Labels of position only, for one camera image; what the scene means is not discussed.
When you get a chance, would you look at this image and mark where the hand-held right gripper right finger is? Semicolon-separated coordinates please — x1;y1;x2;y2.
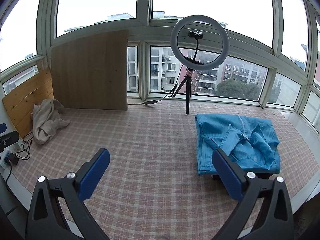
212;148;295;240

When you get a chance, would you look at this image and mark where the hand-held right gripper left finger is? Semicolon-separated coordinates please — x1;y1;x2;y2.
25;148;110;240

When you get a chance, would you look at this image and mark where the beige knit cardigan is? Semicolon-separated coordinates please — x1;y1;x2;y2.
31;99;70;145

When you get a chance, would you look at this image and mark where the black power adapter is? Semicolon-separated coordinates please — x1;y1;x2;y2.
4;154;19;166

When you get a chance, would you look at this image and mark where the white power strip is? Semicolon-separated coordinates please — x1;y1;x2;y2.
0;141;24;170

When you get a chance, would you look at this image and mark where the pine plank board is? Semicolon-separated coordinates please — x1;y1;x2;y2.
2;67;54;138

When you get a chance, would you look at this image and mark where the black box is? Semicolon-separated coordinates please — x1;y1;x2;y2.
211;172;273;180

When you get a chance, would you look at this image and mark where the blue folded garment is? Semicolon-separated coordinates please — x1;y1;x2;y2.
194;114;281;176

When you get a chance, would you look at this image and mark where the pink plaid tablecloth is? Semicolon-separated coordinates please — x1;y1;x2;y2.
11;100;320;233

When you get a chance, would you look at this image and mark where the black tripod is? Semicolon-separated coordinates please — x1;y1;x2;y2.
172;65;194;115

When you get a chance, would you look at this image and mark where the large light wooden board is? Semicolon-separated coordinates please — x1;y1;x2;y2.
51;29;129;111

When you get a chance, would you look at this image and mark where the black power cable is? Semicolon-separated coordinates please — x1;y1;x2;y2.
15;132;34;160
4;165;28;213

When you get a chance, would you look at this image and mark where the black ring light cable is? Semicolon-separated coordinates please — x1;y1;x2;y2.
127;64;187;105

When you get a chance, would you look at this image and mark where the white ring light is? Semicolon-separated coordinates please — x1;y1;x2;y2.
171;14;229;71

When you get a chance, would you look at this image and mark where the white window frame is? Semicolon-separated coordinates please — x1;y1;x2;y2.
0;0;320;135

